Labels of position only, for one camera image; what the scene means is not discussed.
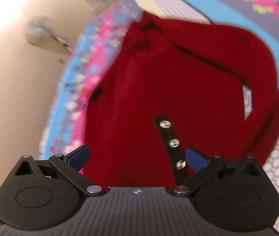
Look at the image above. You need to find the red knit sweater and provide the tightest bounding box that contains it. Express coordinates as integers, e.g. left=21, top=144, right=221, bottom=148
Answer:
left=83, top=13, right=279, bottom=189

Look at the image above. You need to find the white standing fan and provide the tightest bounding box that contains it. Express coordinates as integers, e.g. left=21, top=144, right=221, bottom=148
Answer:
left=24, top=15, right=73, bottom=53

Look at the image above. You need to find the colourful floral striped blanket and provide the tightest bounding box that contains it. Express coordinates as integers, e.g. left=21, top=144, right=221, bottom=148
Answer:
left=39, top=0, right=279, bottom=232

